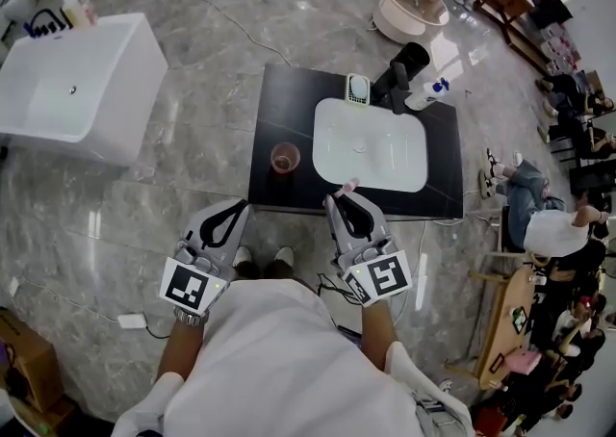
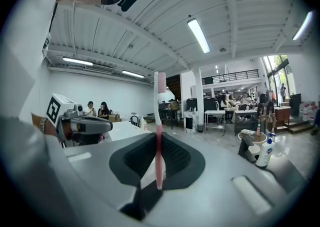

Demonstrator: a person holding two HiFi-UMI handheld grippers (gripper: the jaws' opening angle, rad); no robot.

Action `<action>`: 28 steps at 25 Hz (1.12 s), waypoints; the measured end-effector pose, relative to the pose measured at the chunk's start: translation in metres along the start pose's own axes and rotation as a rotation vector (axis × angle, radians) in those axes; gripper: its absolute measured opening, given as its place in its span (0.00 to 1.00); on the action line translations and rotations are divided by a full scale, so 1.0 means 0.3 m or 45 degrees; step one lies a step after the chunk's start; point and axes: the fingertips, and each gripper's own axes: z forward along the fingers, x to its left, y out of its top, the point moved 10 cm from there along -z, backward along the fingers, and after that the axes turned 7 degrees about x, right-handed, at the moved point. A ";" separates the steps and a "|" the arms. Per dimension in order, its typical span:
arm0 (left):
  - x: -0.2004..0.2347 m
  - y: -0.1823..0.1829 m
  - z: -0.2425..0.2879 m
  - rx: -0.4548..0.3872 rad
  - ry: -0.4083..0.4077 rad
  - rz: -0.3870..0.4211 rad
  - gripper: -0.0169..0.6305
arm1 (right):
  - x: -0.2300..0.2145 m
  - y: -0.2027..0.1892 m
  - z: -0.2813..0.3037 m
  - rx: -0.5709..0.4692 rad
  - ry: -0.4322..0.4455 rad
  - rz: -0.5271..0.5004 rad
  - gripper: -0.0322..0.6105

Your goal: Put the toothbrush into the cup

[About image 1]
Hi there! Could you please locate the pink translucent cup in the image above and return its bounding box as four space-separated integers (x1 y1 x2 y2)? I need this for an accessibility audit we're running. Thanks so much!
269 141 302 174

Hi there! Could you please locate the white bathtub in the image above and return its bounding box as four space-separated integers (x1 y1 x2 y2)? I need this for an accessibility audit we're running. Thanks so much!
0 12 169 167

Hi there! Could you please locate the white sink basin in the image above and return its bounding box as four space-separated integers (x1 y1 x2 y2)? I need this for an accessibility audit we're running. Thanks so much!
311 97 429 194

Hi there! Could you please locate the cardboard box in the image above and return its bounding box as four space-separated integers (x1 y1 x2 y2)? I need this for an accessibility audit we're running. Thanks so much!
0 306 64 416

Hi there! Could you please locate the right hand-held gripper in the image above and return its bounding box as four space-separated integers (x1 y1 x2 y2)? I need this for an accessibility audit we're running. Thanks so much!
322 192 414 307

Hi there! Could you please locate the white bottle with blue cap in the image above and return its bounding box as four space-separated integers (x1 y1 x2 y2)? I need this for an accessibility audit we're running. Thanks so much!
404 77 451 112

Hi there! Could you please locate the silver wristwatch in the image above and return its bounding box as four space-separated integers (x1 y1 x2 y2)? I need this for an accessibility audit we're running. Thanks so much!
172 305 210 328

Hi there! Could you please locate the black cylindrical bin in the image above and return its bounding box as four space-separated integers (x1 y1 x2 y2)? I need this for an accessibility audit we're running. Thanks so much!
389 40 431 85

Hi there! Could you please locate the black sink faucet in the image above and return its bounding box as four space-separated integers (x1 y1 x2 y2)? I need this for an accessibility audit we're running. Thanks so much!
369 61 411 116

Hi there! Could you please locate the person's left forearm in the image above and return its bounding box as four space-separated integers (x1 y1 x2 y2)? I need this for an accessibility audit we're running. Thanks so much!
155 317 209 384

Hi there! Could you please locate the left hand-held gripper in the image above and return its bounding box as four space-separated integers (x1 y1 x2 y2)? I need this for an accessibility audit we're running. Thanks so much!
159 198 252 315

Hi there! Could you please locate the black vanity counter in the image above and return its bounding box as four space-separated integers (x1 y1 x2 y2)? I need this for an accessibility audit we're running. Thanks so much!
246 63 465 221

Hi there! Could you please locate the yellow pump bottle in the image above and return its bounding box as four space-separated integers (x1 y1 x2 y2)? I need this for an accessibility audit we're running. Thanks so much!
60 0 82 28

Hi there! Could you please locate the person's right forearm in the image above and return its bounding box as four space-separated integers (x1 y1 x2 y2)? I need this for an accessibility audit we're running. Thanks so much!
358 300 404 373

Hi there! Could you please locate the pink bottle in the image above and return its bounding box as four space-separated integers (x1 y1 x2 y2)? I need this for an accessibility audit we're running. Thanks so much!
78 0 100 28

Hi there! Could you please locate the round cream coffee table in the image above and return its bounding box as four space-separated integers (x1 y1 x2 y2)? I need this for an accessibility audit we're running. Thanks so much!
372 0 451 45

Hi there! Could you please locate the black bathtub faucet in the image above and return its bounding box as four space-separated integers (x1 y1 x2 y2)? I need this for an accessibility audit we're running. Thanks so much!
22 8 74 40

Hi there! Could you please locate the wooden side table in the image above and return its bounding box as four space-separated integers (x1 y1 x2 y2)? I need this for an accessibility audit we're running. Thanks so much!
472 265 536 392

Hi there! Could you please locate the person's white shirt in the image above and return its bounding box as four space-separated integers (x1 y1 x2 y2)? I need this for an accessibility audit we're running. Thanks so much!
110 277 476 437

